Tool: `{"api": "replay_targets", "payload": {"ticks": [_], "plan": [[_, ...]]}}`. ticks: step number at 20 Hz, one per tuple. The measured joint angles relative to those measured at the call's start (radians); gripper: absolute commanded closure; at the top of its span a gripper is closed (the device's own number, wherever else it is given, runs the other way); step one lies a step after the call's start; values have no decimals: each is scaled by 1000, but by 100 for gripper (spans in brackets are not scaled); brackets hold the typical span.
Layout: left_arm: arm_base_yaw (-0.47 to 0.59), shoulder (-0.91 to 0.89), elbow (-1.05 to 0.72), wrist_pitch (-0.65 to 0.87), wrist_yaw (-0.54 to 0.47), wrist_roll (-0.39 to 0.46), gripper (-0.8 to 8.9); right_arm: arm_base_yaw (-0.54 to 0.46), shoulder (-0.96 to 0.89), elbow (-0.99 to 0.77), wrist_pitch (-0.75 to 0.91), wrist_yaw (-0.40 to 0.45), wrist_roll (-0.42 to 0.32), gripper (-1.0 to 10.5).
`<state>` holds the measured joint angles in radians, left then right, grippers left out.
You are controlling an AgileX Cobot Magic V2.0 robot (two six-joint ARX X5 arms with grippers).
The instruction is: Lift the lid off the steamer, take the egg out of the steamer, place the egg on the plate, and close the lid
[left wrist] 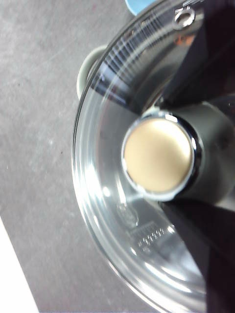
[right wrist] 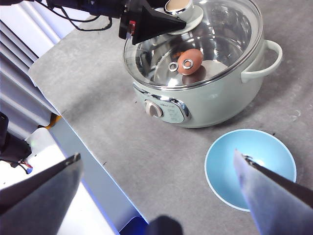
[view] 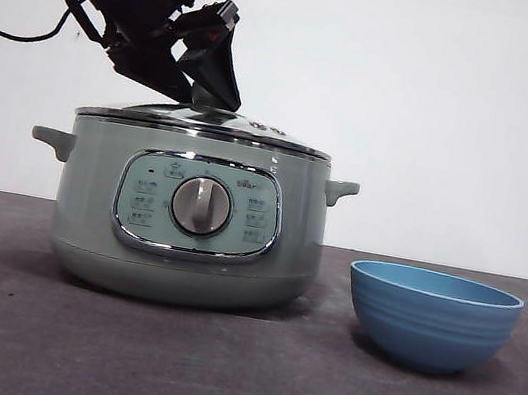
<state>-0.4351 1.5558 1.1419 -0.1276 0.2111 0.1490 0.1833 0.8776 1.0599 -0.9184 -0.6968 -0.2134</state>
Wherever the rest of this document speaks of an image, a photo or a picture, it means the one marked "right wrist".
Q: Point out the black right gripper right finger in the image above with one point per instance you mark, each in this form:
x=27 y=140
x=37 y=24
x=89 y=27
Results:
x=281 y=203

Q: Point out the white rounded device green light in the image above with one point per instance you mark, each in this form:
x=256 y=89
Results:
x=39 y=142

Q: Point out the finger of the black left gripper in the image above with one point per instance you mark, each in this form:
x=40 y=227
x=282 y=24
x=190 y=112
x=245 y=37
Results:
x=156 y=24

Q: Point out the glass lid with green knob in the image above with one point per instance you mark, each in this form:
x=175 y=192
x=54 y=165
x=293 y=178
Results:
x=220 y=29

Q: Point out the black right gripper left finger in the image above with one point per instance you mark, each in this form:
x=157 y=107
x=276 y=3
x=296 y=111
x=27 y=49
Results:
x=36 y=200

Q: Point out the brown egg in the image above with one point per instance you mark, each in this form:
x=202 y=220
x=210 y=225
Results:
x=193 y=55

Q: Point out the pale green electric steamer pot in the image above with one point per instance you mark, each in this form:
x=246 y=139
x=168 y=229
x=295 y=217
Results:
x=220 y=102

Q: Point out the blue ribbed bowl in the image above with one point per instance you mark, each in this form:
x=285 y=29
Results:
x=220 y=159

